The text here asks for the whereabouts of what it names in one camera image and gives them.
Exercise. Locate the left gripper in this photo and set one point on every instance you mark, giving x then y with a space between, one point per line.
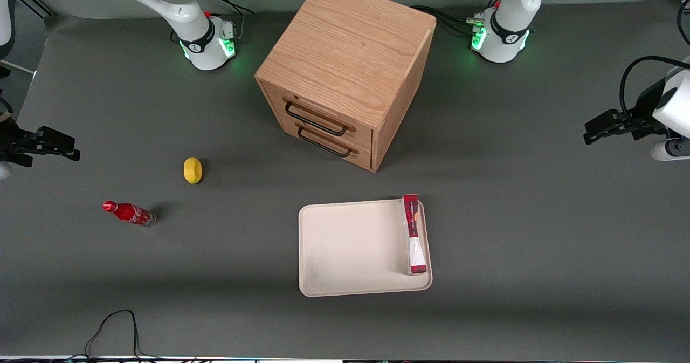
642 116

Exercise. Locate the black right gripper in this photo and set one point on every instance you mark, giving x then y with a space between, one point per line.
12 142

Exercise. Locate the red cookie box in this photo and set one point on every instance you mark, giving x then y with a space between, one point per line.
414 233

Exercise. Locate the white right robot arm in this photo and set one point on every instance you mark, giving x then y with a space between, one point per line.
202 42

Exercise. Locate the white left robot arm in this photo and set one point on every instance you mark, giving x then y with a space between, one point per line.
506 34

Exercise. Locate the cream rectangular tray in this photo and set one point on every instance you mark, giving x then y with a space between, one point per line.
350 247

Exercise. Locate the red cola bottle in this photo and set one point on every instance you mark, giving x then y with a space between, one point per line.
129 212

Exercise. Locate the yellow lemon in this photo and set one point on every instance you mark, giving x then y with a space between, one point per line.
193 170

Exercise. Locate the dark grey table mat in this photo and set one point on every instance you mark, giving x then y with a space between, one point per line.
215 298

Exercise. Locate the oak wooden drawer cabinet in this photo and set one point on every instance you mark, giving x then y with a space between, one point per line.
345 50

